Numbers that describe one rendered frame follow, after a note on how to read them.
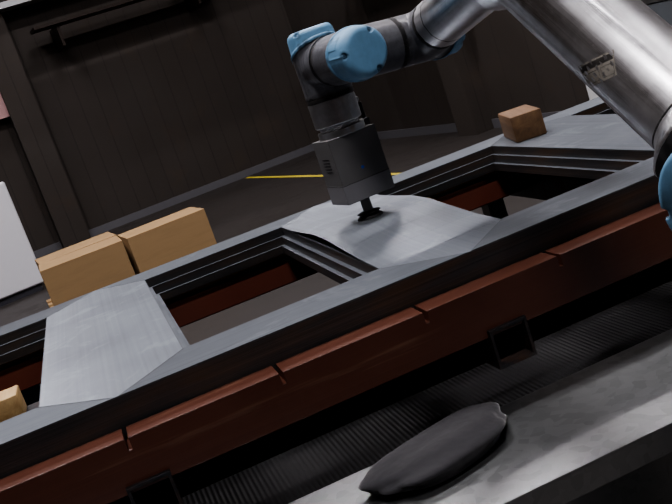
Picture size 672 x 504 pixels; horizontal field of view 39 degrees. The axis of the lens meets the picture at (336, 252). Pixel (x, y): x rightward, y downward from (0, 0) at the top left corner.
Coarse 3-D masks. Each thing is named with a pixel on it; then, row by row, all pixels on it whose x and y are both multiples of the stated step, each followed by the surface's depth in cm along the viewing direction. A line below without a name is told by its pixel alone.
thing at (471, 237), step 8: (488, 224) 124; (496, 224) 122; (472, 232) 123; (480, 232) 121; (488, 232) 120; (448, 240) 123; (456, 240) 121; (464, 240) 120; (472, 240) 119; (432, 248) 121; (440, 248) 120; (448, 248) 119; (456, 248) 117; (416, 256) 120; (424, 256) 119; (432, 256) 118; (440, 256) 116; (392, 264) 120; (400, 264) 119
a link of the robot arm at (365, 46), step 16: (336, 32) 132; (352, 32) 129; (368, 32) 130; (384, 32) 134; (400, 32) 134; (320, 48) 135; (336, 48) 130; (352, 48) 129; (368, 48) 130; (384, 48) 131; (400, 48) 134; (320, 64) 135; (336, 64) 131; (352, 64) 129; (368, 64) 130; (384, 64) 132; (400, 64) 136; (320, 80) 139; (336, 80) 135; (352, 80) 133
